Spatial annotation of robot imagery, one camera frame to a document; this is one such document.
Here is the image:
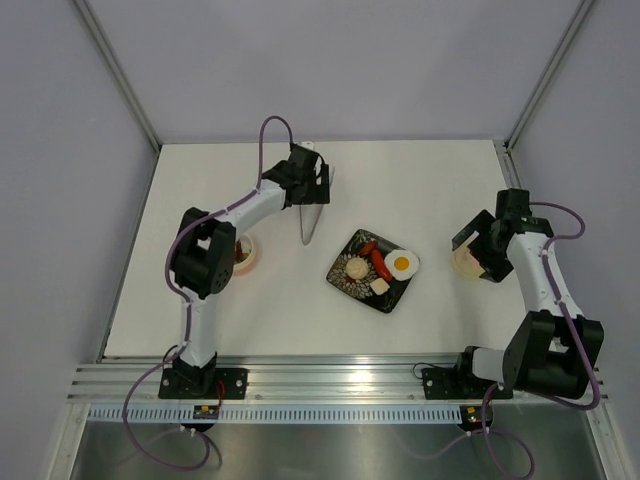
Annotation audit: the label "cream lunch box lid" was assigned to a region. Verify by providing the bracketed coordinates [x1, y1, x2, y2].
[451, 240, 481, 281]

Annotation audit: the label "metal tongs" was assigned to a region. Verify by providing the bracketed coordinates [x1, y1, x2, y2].
[297, 164, 335, 246]

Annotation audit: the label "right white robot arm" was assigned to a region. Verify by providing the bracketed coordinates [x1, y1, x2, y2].
[452, 188, 604, 410]

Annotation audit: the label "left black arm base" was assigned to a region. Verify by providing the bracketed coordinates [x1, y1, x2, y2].
[158, 367, 248, 400]

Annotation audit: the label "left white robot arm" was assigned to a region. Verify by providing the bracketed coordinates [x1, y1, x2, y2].
[165, 143, 330, 398]

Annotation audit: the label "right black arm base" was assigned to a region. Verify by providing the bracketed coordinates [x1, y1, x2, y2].
[412, 362, 494, 400]

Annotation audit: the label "cream pink lunch box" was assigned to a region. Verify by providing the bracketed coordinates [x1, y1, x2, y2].
[233, 234, 259, 276]

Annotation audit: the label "fried egg toy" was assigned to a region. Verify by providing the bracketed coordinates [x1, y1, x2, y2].
[384, 249, 420, 281]

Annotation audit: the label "small red shrimp toy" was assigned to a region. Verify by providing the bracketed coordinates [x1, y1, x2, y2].
[359, 241, 377, 256]

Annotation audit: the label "red sausage toy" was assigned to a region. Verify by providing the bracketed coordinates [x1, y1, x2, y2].
[370, 248, 393, 283]

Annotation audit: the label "cream tofu block toy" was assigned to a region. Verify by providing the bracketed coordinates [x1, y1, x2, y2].
[369, 278, 390, 296]

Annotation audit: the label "white steamed bun toy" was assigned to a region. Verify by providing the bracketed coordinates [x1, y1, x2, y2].
[345, 256, 370, 280]

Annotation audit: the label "black patterned square plate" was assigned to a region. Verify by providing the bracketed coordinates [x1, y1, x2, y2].
[326, 229, 417, 314]

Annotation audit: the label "right aluminium frame post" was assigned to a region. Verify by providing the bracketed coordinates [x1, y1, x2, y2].
[504, 0, 599, 154]

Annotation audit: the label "aluminium frame post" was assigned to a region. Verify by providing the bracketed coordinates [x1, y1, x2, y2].
[70, 0, 162, 155]
[504, 0, 599, 154]

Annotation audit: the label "left aluminium frame post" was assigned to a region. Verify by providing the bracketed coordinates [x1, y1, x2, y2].
[70, 0, 162, 155]

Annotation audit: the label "white slotted cable duct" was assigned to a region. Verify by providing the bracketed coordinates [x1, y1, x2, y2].
[88, 404, 462, 425]

